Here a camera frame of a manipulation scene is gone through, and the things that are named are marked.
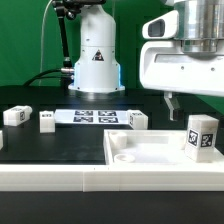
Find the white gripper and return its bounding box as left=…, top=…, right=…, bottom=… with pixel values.
left=139, top=41, right=224, bottom=121

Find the white square tabletop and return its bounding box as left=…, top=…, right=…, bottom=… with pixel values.
left=103, top=130, right=224, bottom=167

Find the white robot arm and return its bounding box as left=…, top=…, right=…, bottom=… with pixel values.
left=69, top=0, right=224, bottom=120

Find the white L-shaped obstacle fence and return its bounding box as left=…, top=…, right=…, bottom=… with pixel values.
left=0, top=131, right=224, bottom=193

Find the white fiducial tag sheet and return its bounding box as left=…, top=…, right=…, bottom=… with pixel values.
left=55, top=109, right=128, bottom=125

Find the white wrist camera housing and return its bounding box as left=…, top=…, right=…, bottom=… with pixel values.
left=142, top=10, right=179, bottom=40

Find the black cable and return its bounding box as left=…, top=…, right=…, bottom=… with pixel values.
left=22, top=68, right=75, bottom=88

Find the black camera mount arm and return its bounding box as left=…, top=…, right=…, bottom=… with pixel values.
left=52, top=0, right=106, bottom=68

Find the white cable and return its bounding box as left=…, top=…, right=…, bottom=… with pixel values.
left=39, top=0, right=54, bottom=78

